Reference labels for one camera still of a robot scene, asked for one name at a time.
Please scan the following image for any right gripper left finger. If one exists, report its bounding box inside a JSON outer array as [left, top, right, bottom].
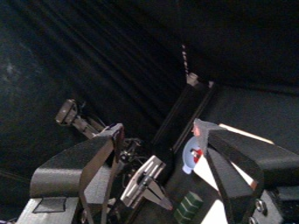
[[30, 123, 127, 224]]

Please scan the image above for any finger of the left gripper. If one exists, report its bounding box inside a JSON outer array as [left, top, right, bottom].
[[143, 180, 174, 212]]

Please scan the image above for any green striped toy block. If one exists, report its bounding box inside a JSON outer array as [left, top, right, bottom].
[[172, 191, 204, 224]]

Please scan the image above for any red toy in bowl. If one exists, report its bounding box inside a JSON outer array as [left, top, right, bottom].
[[190, 147, 203, 165]]

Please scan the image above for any white cutting board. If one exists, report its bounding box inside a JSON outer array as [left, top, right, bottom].
[[200, 199, 231, 224]]

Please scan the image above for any silver frame bracket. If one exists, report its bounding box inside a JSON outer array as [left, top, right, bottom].
[[186, 73, 202, 87]]

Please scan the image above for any grey-blue bowl with handle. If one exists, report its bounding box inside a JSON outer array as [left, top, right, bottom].
[[182, 136, 203, 175]]

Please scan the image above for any black aluminium frame rail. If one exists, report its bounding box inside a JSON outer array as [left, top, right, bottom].
[[151, 81, 218, 179]]

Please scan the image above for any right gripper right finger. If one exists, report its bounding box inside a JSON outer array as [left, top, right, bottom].
[[192, 117, 299, 224]]

